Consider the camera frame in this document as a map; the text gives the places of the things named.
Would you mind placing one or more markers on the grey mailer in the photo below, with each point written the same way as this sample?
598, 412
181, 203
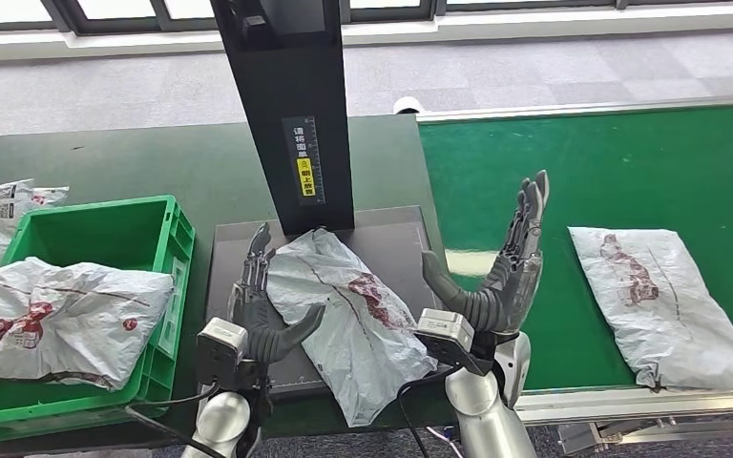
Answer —
75, 316
335, 328
676, 328

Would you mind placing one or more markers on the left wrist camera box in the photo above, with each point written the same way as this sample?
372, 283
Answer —
221, 354

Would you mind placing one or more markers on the white round roller cap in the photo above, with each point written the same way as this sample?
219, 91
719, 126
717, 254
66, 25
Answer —
407, 105

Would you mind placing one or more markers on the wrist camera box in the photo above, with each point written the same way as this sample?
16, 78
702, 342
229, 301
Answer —
221, 354
445, 325

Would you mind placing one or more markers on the dark window frame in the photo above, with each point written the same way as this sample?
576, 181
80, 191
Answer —
63, 12

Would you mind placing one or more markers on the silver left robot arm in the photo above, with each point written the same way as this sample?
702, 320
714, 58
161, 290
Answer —
221, 423

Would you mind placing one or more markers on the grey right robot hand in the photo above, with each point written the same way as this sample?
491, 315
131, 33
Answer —
518, 284

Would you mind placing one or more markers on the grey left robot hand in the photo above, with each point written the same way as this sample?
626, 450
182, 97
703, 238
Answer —
249, 303

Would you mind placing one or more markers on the white window sill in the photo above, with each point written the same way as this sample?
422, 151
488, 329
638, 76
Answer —
531, 25

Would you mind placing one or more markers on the green plastic crate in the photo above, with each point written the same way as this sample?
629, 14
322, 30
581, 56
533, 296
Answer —
88, 227

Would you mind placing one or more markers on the black and yellow label sticker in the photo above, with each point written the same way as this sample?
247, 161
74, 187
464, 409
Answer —
303, 145

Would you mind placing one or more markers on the black inbound scanner machine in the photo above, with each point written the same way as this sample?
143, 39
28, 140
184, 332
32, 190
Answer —
290, 76

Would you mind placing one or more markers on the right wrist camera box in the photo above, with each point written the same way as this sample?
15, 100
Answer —
445, 325

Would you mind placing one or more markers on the aluminium conveyor frame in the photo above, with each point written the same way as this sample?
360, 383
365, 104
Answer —
594, 401

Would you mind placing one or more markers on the green conveyor belt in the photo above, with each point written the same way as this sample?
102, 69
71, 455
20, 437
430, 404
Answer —
626, 164

